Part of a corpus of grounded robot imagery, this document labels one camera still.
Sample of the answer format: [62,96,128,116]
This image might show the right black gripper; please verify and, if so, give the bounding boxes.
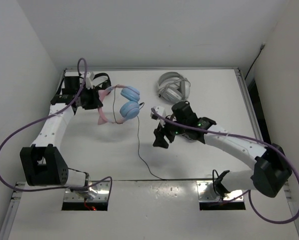
[153,113,188,148]

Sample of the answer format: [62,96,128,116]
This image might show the thin black headphone cable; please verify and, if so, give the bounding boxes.
[112,86,165,181]

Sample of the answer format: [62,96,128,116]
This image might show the pink blue cat-ear headphones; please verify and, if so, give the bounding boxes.
[97,84,140,125]

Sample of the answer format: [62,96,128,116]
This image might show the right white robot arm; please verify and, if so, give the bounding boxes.
[150,101,292,198]

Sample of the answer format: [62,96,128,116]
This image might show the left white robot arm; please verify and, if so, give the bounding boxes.
[20,76,101,200]

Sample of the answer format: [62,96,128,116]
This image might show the black Panasonic headphones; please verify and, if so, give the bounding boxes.
[92,72,112,97]

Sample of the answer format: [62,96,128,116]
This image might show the white grey headphones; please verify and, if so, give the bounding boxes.
[156,71,191,104]

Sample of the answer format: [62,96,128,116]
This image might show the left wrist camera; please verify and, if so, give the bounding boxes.
[85,72,95,89]

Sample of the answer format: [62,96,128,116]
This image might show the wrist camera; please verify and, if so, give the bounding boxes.
[85,72,95,89]
[150,106,167,127]

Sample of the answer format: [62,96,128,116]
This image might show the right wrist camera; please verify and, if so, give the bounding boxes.
[150,106,167,127]

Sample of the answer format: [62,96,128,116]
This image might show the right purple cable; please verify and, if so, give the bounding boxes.
[151,107,299,225]

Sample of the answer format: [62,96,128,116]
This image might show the purple cable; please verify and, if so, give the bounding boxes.
[151,107,299,225]
[0,57,113,193]

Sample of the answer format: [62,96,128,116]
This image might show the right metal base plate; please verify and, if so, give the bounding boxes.
[196,180,244,204]

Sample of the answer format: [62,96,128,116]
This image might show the metal base plate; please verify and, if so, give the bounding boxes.
[196,180,244,204]
[63,180,112,203]

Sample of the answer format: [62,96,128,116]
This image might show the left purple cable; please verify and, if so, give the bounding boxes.
[0,57,113,193]

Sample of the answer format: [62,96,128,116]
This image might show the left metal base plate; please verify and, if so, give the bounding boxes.
[63,180,112,203]

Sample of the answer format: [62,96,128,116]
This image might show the black wall cable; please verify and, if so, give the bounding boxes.
[244,44,265,83]

